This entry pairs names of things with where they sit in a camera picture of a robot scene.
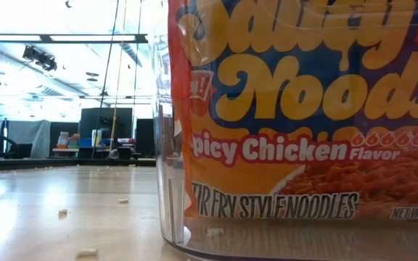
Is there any orange spicy chicken noodle packet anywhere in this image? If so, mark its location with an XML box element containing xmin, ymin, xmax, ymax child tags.
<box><xmin>168</xmin><ymin>0</ymin><xmax>418</xmax><ymax>222</ymax></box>

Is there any grey cloth cover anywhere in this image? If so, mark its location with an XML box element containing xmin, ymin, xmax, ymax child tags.
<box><xmin>0</xmin><ymin>119</ymin><xmax>52</xmax><ymax>160</ymax></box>

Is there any black ceiling fixture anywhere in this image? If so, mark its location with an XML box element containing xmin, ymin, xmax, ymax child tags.
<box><xmin>21</xmin><ymin>44</ymin><xmax>58</xmax><ymax>73</ymax></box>

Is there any thin black hanging cable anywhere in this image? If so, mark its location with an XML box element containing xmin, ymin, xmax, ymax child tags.
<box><xmin>131</xmin><ymin>0</ymin><xmax>142</xmax><ymax>125</ymax></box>
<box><xmin>91</xmin><ymin>0</ymin><xmax>120</xmax><ymax>160</ymax></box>

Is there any orange white container stack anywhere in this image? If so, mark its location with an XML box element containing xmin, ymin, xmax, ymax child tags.
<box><xmin>57</xmin><ymin>130</ymin><xmax>70</xmax><ymax>149</ymax></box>

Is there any coloured container stack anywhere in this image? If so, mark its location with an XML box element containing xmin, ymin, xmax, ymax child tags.
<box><xmin>67</xmin><ymin>133</ymin><xmax>81</xmax><ymax>149</ymax></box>

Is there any background work table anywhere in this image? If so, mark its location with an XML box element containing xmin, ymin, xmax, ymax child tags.
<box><xmin>52</xmin><ymin>146</ymin><xmax>137</xmax><ymax>160</ymax></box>

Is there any white yellow bottle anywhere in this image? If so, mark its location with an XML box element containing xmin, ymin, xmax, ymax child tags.
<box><xmin>91</xmin><ymin>128</ymin><xmax>103</xmax><ymax>148</ymax></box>

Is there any black partition panel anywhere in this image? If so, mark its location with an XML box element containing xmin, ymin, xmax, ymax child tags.
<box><xmin>50</xmin><ymin>122</ymin><xmax>81</xmax><ymax>157</ymax></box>
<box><xmin>79</xmin><ymin>107</ymin><xmax>134</xmax><ymax>149</ymax></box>
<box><xmin>135</xmin><ymin>118</ymin><xmax>157</xmax><ymax>159</ymax></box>

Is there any black overhead light bar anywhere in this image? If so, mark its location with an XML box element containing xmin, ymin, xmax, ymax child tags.
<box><xmin>0</xmin><ymin>33</ymin><xmax>149</xmax><ymax>45</ymax></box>

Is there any black metal table frame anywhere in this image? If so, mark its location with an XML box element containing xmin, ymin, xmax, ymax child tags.
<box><xmin>0</xmin><ymin>157</ymin><xmax>157</xmax><ymax>173</ymax></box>

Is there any black looped cable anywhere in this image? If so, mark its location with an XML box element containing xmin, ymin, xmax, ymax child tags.
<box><xmin>0</xmin><ymin>129</ymin><xmax>20</xmax><ymax>160</ymax></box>

